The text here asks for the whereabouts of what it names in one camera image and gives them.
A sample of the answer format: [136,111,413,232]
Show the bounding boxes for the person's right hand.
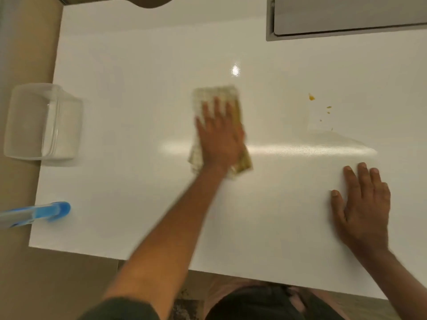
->
[330,162,391,254]

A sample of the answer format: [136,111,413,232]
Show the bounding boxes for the person's left hand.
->
[195,97,246,172]

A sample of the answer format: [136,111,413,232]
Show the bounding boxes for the yellow-green cleaning cloth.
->
[187,85,253,180]

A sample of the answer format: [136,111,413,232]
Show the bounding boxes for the person's left forearm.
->
[100,165,231,320]

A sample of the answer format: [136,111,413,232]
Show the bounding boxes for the person's right forearm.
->
[352,247,427,320]

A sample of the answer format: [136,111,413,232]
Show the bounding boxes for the yellow food crumbs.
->
[308,93,334,132]

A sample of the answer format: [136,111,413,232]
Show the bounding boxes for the dark green shirt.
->
[78,284,346,320]

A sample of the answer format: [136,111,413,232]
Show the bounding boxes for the clear plastic container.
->
[3,83,84,161]

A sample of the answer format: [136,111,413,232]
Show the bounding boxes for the grey laptop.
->
[266,0,427,42]

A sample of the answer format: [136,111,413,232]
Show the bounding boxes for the patterned floor mat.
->
[172,288,205,320]

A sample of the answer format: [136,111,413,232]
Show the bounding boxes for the blue spray bottle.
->
[0,201,71,230]

